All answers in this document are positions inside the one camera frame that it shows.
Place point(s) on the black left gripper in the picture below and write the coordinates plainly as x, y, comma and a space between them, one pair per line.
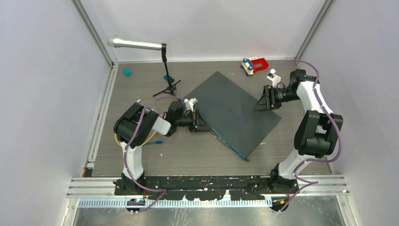
198, 123

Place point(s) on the dark grey network switch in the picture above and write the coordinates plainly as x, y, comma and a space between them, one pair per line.
229, 111

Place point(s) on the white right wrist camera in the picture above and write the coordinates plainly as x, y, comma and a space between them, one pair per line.
274, 78

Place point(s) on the red blue toy truck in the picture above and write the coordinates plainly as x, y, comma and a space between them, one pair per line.
252, 65

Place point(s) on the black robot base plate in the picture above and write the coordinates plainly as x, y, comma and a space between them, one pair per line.
204, 188

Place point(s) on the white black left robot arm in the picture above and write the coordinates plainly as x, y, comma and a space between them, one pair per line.
135, 125

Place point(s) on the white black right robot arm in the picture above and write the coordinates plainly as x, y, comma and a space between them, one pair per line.
316, 136

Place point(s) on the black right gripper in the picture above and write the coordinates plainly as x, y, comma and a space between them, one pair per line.
268, 100

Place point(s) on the aluminium frame rail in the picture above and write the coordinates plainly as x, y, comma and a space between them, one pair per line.
334, 185

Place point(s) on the teal toy block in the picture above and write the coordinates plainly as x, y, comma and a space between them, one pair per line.
127, 72

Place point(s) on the black microphone tripod stand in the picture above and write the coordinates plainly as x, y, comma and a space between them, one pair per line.
171, 88

